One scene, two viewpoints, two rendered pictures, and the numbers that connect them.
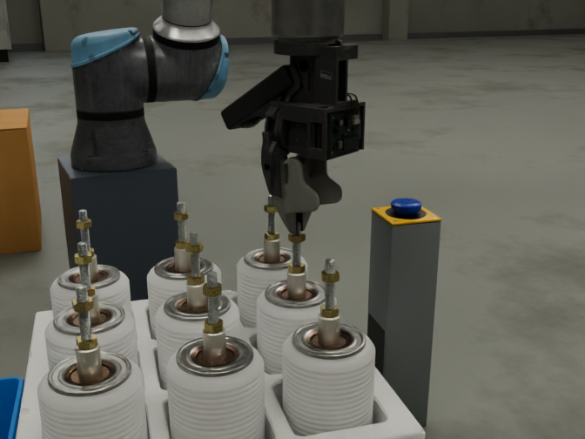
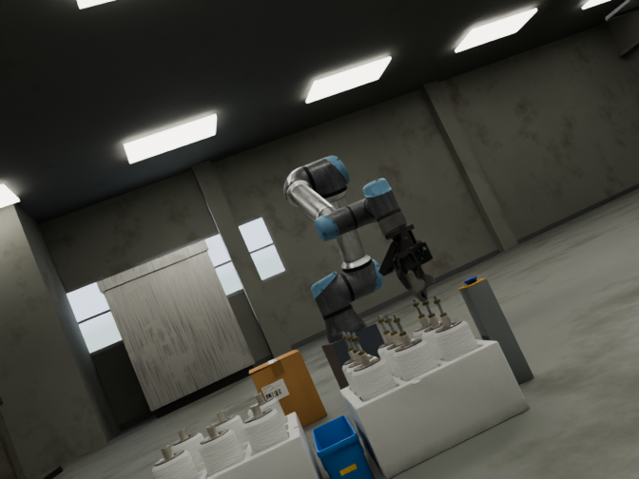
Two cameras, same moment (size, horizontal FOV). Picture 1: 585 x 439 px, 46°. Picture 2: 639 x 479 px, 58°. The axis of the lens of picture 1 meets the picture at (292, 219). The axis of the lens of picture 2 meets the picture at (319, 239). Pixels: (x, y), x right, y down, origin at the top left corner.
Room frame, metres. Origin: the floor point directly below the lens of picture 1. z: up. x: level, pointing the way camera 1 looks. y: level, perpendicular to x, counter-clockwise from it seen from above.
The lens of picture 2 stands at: (-0.91, -0.07, 0.44)
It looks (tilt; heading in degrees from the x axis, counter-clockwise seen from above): 6 degrees up; 9
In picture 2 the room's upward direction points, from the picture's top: 24 degrees counter-clockwise
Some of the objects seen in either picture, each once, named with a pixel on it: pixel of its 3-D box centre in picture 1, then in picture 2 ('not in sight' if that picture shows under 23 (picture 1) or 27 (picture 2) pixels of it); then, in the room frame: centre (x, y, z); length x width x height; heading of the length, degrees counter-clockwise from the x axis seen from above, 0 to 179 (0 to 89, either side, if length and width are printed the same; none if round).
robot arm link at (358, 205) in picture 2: not in sight; (367, 210); (0.82, 0.04, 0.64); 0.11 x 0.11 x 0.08; 22
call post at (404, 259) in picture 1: (400, 320); (495, 332); (0.86, -0.15, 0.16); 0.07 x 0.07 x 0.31; 16
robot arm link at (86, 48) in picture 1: (110, 68); (331, 293); (1.21, 0.32, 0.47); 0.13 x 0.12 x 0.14; 112
